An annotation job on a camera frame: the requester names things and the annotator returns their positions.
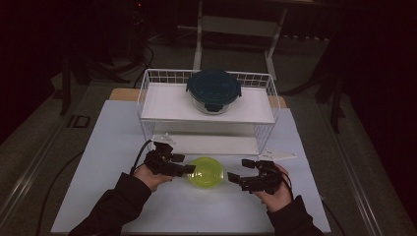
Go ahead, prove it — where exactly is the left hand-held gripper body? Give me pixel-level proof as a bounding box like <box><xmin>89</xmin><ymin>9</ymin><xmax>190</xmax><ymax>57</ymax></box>
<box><xmin>143</xmin><ymin>132</ymin><xmax>185</xmax><ymax>178</ymax></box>

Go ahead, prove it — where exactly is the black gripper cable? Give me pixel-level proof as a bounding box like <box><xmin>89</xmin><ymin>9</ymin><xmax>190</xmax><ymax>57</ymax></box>
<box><xmin>130</xmin><ymin>139</ymin><xmax>155</xmax><ymax>176</ymax></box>

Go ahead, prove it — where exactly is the person's right hand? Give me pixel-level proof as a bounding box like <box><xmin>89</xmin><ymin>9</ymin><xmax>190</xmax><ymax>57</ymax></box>
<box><xmin>254</xmin><ymin>163</ymin><xmax>294</xmax><ymax>213</ymax></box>

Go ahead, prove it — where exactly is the black stand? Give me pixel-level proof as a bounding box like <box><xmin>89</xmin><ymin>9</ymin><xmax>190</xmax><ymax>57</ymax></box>
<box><xmin>60</xmin><ymin>52</ymin><xmax>89</xmax><ymax>116</ymax></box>
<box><xmin>316</xmin><ymin>65</ymin><xmax>346</xmax><ymax>134</ymax></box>

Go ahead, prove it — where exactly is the black floor socket plate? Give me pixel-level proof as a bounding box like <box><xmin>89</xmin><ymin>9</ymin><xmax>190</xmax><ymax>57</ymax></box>
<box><xmin>67</xmin><ymin>114</ymin><xmax>91</xmax><ymax>130</ymax></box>

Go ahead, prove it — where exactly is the white wire shelf rack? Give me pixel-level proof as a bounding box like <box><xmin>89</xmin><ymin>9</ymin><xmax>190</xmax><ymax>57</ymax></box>
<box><xmin>137</xmin><ymin>68</ymin><xmax>281</xmax><ymax>156</ymax></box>

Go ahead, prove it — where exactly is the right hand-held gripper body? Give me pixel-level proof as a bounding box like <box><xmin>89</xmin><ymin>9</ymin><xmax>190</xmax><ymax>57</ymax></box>
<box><xmin>240</xmin><ymin>147</ymin><xmax>298</xmax><ymax>195</ymax></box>

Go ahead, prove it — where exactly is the grey metal frame desk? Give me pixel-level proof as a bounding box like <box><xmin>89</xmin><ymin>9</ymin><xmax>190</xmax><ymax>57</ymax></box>
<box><xmin>193</xmin><ymin>0</ymin><xmax>289</xmax><ymax>80</ymax></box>

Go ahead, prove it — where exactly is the round container with blue lid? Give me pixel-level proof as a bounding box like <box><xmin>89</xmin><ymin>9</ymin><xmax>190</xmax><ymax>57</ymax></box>
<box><xmin>186</xmin><ymin>69</ymin><xmax>243</xmax><ymax>116</ymax></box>

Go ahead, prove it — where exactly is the person's left hand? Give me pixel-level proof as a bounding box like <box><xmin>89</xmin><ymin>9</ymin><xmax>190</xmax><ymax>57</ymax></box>
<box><xmin>133</xmin><ymin>163</ymin><xmax>174</xmax><ymax>193</ymax></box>

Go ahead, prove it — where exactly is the black floor cable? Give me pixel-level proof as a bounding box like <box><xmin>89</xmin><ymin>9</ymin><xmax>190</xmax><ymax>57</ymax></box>
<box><xmin>114</xmin><ymin>42</ymin><xmax>155</xmax><ymax>87</ymax></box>

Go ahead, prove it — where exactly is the yellow-green plastic bowl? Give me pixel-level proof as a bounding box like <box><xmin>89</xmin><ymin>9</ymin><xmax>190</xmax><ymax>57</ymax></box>
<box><xmin>186</xmin><ymin>156</ymin><xmax>225</xmax><ymax>190</ymax></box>

